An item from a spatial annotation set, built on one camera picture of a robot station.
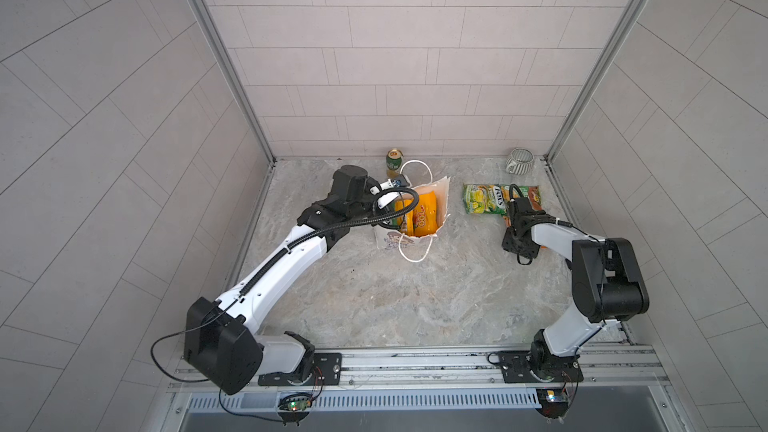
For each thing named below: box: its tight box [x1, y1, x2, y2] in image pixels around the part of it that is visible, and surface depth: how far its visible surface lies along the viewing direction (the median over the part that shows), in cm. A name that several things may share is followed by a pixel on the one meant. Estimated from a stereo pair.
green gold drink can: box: [386, 148, 403, 171], surface depth 107 cm
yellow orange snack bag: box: [405, 191, 437, 237], surface depth 86 cm
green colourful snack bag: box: [462, 184, 509, 215], surface depth 104 cm
